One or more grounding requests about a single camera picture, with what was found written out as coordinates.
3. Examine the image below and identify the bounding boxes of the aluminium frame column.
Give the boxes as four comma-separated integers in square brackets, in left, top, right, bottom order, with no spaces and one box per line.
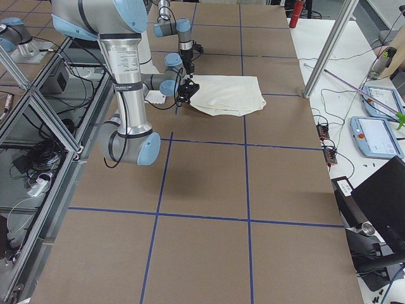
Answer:
[303,0,359,98]

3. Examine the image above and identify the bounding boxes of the orange circuit board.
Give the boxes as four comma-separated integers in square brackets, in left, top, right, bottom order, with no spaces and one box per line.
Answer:
[316,124,330,140]
[323,146,338,167]

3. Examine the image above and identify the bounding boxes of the blue teach pendant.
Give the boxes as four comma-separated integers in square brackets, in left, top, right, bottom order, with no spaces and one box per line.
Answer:
[363,85,404,121]
[350,117,404,159]

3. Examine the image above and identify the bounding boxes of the blue teach pendant far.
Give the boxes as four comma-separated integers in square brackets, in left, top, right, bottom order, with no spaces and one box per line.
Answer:
[363,85,404,121]

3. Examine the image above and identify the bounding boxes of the red cylinder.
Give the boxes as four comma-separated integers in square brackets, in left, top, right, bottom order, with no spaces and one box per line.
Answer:
[289,0,305,29]

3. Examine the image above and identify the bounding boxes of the seated person in beige shirt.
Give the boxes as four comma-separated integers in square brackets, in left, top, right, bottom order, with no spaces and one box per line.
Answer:
[370,26,404,79]

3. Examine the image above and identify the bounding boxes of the black laptop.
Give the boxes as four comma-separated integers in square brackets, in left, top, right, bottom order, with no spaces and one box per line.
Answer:
[352,156,404,252]

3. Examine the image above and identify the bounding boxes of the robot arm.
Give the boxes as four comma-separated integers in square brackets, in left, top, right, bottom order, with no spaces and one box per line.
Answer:
[154,0,204,78]
[51,1,199,166]

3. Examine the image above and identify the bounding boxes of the blue teach pendant near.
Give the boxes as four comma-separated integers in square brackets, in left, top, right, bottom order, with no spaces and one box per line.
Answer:
[350,117,404,159]

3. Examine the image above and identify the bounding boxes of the aluminium frame rack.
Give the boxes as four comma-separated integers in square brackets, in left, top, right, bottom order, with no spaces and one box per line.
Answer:
[1,28,113,303]

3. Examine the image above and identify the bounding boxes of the metal reacher grabber tool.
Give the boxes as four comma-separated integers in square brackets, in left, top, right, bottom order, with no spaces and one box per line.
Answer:
[323,69,404,130]

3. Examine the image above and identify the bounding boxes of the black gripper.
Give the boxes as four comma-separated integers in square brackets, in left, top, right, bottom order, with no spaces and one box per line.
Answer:
[178,79,200,103]
[178,42,203,76]

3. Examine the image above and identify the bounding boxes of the cream long-sleeve cat shirt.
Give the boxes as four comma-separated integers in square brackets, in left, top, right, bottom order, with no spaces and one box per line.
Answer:
[190,75,266,117]

